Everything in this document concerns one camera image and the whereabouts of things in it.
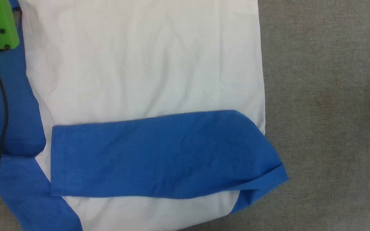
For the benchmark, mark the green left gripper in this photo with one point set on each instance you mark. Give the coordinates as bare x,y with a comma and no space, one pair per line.
0,22

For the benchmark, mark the white and blue garment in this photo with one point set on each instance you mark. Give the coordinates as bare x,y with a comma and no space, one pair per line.
146,80

